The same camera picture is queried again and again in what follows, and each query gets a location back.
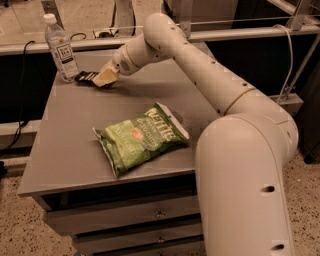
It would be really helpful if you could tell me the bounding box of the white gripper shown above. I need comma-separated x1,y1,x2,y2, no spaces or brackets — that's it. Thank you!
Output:
93,48,140,87

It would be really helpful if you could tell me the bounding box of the black rxbar chocolate bar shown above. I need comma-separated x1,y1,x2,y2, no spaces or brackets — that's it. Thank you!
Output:
75,71,111,88

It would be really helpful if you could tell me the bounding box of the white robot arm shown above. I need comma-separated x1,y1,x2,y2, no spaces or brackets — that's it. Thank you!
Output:
94,13,298,256

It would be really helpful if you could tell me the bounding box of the clear plastic water bottle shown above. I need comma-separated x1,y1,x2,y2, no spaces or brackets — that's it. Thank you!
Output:
43,13,79,82

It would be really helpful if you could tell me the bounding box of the white power strip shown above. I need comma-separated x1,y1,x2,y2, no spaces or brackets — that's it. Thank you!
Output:
93,29,118,38

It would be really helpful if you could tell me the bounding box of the green kettle chips bag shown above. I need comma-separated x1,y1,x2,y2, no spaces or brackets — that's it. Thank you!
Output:
93,102,190,178

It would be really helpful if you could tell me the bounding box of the grey drawer cabinet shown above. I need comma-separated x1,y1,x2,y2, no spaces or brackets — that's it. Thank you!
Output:
18,60,217,256

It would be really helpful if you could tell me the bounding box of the black cable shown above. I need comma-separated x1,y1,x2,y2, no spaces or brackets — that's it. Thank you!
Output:
0,40,36,152

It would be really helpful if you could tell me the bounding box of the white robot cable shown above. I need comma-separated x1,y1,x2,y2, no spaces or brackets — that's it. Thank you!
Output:
273,23,295,104

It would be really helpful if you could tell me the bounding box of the metal guard rail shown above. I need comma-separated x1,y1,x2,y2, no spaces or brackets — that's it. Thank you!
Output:
0,0,320,56

